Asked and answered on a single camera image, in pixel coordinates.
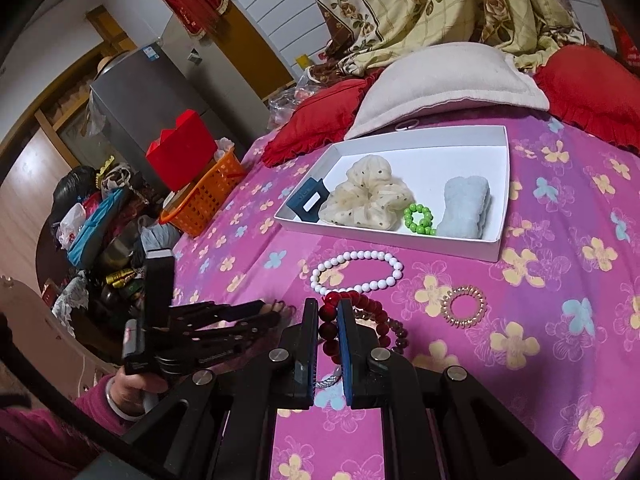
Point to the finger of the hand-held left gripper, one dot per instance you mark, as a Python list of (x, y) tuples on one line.
[(220, 311), (240, 330)]

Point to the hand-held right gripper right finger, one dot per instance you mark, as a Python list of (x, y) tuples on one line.
[(345, 355)]

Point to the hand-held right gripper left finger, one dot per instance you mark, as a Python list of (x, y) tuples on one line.
[(305, 360)]

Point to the dark blue hair claw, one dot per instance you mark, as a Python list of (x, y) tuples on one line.
[(300, 200)]

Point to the cream dotted scrunchie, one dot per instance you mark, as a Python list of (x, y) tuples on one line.
[(360, 195)]

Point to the light blue fluffy hair clip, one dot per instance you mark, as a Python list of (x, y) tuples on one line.
[(462, 210)]

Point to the white cardboard box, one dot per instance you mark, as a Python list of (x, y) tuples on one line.
[(450, 160)]

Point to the person's left forearm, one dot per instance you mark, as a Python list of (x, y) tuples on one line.
[(50, 440)]

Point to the person's left hand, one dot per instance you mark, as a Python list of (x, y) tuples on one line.
[(140, 390)]

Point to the blue bag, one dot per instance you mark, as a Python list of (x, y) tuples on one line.
[(95, 225)]

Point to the orange plastic basket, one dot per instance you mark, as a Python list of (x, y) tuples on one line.
[(205, 210)]

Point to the white plastic bag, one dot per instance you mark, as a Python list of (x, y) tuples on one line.
[(70, 225)]

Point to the dark round table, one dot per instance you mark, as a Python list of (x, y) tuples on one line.
[(50, 270)]

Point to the cream wooden footboard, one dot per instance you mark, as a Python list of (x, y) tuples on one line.
[(30, 320)]

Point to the red paper box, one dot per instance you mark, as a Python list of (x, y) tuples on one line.
[(185, 150)]

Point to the grey refrigerator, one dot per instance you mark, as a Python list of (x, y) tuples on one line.
[(150, 90)]

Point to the red ruffled pillow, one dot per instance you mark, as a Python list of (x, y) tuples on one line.
[(590, 90), (315, 125)]

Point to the clear plastic bag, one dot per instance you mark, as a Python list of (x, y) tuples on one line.
[(287, 105)]

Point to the white towel-covered pillow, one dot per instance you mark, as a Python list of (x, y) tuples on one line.
[(450, 80)]

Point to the beige rose-print quilt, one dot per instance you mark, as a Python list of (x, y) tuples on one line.
[(425, 0)]

